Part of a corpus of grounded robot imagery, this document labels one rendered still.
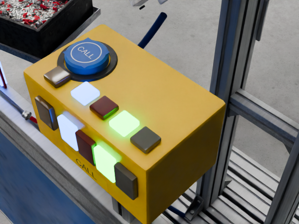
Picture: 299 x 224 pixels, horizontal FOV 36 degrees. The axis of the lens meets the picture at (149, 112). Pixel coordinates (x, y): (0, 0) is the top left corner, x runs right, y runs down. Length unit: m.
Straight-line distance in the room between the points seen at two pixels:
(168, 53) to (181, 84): 1.67
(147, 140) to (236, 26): 0.60
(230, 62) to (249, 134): 0.82
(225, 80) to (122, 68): 0.63
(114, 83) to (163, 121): 0.06
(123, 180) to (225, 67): 0.67
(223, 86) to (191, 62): 1.00
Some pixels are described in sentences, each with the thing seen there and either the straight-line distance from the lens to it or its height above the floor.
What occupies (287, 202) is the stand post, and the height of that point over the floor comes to 0.39.
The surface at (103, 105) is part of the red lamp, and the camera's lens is 0.38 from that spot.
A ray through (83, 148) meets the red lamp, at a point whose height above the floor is 1.04.
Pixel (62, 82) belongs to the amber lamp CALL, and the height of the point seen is 1.08.
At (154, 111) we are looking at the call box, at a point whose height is 1.07.
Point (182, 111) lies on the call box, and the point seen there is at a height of 1.07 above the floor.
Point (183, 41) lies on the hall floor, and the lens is 2.14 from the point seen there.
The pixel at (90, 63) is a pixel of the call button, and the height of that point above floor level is 1.08.
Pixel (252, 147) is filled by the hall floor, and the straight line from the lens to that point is 1.74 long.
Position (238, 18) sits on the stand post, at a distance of 0.92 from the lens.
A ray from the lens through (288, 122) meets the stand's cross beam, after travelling 1.06.
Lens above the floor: 1.35
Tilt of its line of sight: 48 degrees down
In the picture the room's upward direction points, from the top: straight up
